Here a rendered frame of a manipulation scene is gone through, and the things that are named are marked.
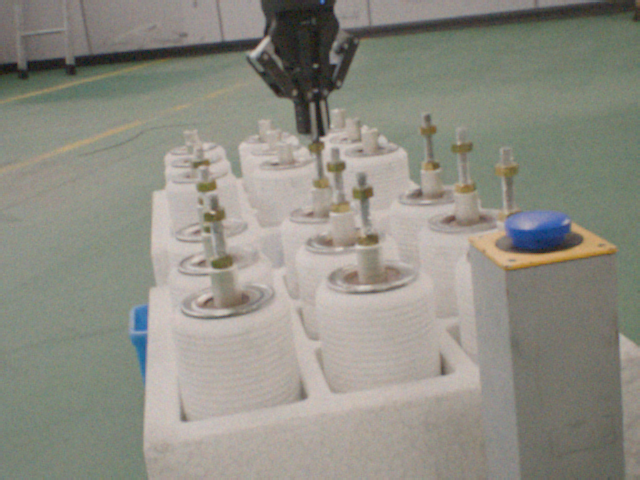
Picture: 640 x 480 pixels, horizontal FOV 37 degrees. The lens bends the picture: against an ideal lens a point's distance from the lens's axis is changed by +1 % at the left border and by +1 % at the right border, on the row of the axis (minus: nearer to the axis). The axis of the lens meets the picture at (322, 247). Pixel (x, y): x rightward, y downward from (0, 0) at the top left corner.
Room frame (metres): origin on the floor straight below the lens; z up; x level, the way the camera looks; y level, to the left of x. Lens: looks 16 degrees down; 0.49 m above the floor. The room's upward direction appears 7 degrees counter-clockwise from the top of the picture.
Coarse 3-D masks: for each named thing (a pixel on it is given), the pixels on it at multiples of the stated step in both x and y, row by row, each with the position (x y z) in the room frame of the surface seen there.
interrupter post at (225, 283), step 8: (216, 272) 0.70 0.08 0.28; (224, 272) 0.70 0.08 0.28; (232, 272) 0.70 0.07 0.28; (216, 280) 0.70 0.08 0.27; (224, 280) 0.70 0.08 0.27; (232, 280) 0.70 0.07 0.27; (216, 288) 0.70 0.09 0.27; (224, 288) 0.70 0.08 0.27; (232, 288) 0.70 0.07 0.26; (216, 296) 0.70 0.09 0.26; (224, 296) 0.70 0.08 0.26; (232, 296) 0.70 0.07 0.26; (240, 296) 0.71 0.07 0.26; (216, 304) 0.70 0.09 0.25; (224, 304) 0.70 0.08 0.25; (232, 304) 0.70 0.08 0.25
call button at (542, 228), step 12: (516, 216) 0.57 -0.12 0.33; (528, 216) 0.57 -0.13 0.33; (540, 216) 0.57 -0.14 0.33; (552, 216) 0.56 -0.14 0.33; (564, 216) 0.56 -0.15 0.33; (504, 228) 0.56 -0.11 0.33; (516, 228) 0.55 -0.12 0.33; (528, 228) 0.55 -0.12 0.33; (540, 228) 0.55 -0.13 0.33; (552, 228) 0.54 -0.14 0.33; (564, 228) 0.55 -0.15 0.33; (516, 240) 0.56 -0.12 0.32; (528, 240) 0.55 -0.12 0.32; (540, 240) 0.55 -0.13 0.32; (552, 240) 0.55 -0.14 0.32
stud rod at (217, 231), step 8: (208, 192) 0.71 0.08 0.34; (216, 192) 0.71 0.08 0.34; (208, 200) 0.71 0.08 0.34; (216, 200) 0.71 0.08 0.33; (208, 208) 0.71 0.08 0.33; (216, 208) 0.71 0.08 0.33; (216, 224) 0.71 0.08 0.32; (216, 232) 0.71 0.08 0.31; (216, 240) 0.71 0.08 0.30; (224, 240) 0.71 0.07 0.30; (216, 248) 0.71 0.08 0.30; (224, 248) 0.71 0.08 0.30; (216, 256) 0.71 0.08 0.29; (224, 256) 0.71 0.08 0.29
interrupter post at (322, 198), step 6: (312, 186) 0.96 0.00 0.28; (330, 186) 0.95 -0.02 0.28; (312, 192) 0.95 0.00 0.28; (318, 192) 0.95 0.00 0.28; (324, 192) 0.95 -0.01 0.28; (330, 192) 0.95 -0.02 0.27; (312, 198) 0.95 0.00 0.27; (318, 198) 0.95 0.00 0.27; (324, 198) 0.95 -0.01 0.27; (330, 198) 0.95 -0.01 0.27; (318, 204) 0.95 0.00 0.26; (324, 204) 0.95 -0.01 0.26; (330, 204) 0.95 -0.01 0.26; (318, 210) 0.95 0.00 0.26; (324, 210) 0.95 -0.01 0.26; (330, 210) 0.95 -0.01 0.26; (318, 216) 0.95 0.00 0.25; (324, 216) 0.95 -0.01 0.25
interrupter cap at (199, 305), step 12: (204, 288) 0.74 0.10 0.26; (240, 288) 0.73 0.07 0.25; (252, 288) 0.73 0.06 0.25; (264, 288) 0.73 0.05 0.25; (192, 300) 0.72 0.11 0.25; (204, 300) 0.72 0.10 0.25; (252, 300) 0.70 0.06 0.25; (264, 300) 0.69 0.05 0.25; (192, 312) 0.69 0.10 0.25; (204, 312) 0.69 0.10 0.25; (216, 312) 0.68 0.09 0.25; (228, 312) 0.68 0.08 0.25; (240, 312) 0.68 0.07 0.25
